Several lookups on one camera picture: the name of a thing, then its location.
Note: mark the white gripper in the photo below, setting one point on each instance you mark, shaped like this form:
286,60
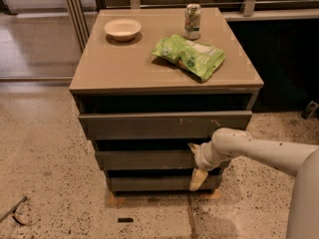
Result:
200,157

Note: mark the grey drawer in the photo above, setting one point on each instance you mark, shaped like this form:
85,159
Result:
164,183
161,125
145,159

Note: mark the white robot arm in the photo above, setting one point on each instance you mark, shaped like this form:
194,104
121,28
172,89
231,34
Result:
295,159

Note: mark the grey top drawer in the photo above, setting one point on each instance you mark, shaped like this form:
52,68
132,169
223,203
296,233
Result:
161,125

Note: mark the grey bottom drawer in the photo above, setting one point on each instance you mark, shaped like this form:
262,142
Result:
164,183

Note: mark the grey drawer cabinet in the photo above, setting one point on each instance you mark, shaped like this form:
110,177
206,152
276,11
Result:
126,78

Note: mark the small black floor object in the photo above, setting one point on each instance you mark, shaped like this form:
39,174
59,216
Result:
125,220

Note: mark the green snack bag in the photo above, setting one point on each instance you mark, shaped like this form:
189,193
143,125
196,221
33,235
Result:
200,59

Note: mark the white green drink can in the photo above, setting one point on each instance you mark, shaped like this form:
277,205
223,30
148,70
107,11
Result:
192,21

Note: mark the beige paper bowl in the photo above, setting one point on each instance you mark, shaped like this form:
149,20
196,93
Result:
123,30

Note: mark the metal rod on floor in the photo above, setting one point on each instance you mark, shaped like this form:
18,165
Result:
13,210

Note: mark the dark object by wall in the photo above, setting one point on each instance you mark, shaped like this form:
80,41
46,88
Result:
310,110

